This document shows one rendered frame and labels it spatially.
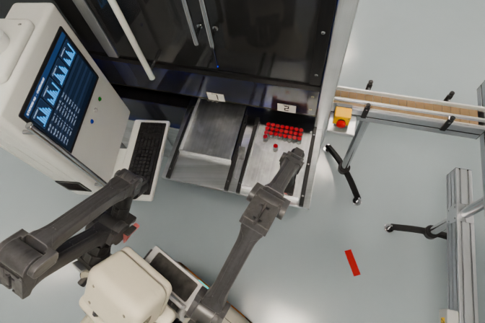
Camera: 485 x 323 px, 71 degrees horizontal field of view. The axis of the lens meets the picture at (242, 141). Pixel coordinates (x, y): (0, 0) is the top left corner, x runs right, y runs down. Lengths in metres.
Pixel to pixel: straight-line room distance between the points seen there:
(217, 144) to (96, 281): 0.86
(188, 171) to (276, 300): 1.09
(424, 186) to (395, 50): 1.23
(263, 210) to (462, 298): 1.29
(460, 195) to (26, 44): 2.06
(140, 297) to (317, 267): 1.53
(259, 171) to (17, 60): 1.02
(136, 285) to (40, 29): 0.92
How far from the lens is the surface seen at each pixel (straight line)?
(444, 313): 1.98
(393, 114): 1.74
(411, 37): 3.44
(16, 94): 1.31
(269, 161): 1.60
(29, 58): 1.37
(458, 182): 2.15
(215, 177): 1.60
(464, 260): 2.03
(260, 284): 2.36
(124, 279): 1.07
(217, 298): 1.04
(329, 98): 1.47
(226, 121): 1.72
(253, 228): 0.87
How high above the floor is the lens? 2.35
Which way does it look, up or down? 62 degrees down
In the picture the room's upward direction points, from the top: 11 degrees counter-clockwise
